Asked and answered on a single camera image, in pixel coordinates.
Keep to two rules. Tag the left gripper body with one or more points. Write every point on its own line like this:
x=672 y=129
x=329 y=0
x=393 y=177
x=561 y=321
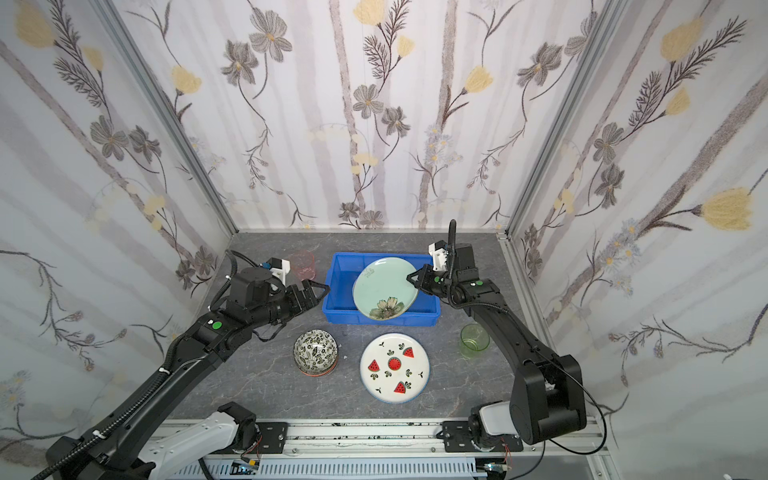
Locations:
x=303 y=294

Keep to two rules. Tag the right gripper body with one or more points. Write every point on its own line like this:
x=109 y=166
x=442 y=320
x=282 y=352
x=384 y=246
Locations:
x=432 y=282

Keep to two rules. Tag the mint green flower plate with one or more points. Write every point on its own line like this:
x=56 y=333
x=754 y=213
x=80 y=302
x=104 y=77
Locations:
x=382 y=291

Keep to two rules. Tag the watermelon pattern plate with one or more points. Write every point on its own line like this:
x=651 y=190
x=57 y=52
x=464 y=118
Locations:
x=394 y=368

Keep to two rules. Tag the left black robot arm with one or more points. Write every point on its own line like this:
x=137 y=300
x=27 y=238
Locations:
x=250 y=298

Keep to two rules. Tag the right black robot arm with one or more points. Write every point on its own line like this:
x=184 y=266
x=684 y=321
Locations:
x=548 y=399

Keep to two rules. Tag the pink glass cup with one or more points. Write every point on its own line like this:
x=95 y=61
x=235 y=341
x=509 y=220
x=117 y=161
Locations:
x=303 y=265

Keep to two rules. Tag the black white patterned bowl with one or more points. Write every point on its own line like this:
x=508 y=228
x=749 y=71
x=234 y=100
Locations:
x=315 y=353

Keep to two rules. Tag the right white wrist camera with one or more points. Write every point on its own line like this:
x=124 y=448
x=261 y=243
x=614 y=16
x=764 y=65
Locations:
x=439 y=254

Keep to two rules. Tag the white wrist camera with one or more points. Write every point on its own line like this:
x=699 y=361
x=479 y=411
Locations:
x=439 y=254
x=279 y=268

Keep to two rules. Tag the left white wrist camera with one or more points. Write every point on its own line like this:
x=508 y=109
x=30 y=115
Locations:
x=279 y=268

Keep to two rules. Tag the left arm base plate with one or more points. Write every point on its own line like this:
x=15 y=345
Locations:
x=260 y=438

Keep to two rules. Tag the aluminium rail frame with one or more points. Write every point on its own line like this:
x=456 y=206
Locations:
x=182 y=448

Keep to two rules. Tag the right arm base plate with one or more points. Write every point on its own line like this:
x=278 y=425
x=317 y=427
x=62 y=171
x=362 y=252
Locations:
x=470 y=437

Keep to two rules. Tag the white slotted cable duct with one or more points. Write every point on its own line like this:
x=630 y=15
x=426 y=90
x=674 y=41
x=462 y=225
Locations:
x=376 y=468

